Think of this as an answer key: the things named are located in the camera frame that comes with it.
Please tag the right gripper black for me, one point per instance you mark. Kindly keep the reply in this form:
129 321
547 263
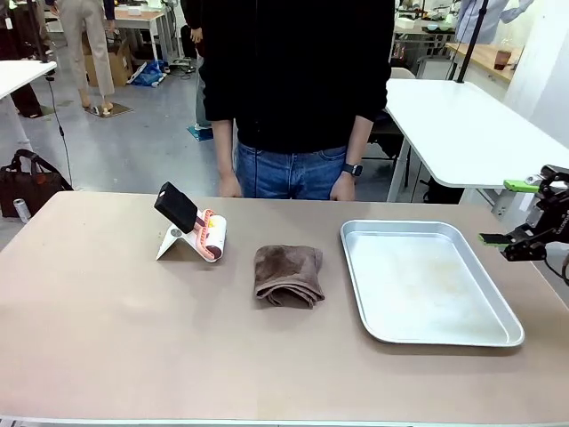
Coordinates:
555 218

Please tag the brown cloth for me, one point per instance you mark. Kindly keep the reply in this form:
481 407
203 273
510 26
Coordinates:
289 273

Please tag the person's left forearm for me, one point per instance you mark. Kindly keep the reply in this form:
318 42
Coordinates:
359 140

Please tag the person's right forearm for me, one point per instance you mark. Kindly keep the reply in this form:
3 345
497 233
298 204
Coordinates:
224 147

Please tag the person's left hand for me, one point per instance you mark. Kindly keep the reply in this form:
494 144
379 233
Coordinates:
343 189

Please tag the person's right hand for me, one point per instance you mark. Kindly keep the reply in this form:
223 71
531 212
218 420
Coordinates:
231 184

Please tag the large white table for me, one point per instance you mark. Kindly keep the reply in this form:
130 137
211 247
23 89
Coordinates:
467 133

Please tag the metal tray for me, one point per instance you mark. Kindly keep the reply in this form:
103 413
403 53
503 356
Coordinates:
427 293

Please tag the red cup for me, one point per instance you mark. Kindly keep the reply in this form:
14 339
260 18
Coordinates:
501 60

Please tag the wooden workbench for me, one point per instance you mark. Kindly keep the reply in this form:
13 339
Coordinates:
482 55

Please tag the black wristwatch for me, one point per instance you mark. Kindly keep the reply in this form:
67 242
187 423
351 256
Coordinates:
352 169

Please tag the tall black pole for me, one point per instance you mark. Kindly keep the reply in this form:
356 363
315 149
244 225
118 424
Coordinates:
470 42

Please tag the person in light blue shirt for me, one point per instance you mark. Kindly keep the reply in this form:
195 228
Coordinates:
489 22

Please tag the person in black sweater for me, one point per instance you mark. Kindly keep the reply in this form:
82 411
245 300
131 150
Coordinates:
293 75

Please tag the teal floor mat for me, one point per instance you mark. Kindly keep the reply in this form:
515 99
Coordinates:
200 132

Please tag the white folded stand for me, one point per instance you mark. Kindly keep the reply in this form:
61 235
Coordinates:
171 247

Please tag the person in grey jeans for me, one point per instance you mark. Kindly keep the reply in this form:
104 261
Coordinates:
197 40

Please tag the blue bag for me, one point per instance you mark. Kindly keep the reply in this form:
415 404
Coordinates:
149 75

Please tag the wooden floor board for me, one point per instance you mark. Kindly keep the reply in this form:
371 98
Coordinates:
120 109

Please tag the wooden top white desk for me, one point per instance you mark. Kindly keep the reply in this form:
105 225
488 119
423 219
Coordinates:
142 17

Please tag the cardboard box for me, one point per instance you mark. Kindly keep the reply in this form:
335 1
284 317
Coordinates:
120 62

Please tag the person in beige trousers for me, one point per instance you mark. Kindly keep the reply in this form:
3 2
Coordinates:
89 44

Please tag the dark bag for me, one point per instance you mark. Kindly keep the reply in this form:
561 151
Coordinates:
31 182

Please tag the silver can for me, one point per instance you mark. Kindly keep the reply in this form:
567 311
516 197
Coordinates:
21 210

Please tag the person in dark clothes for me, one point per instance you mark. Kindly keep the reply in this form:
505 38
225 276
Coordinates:
24 100

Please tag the small white table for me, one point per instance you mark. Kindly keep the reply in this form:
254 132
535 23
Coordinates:
20 75

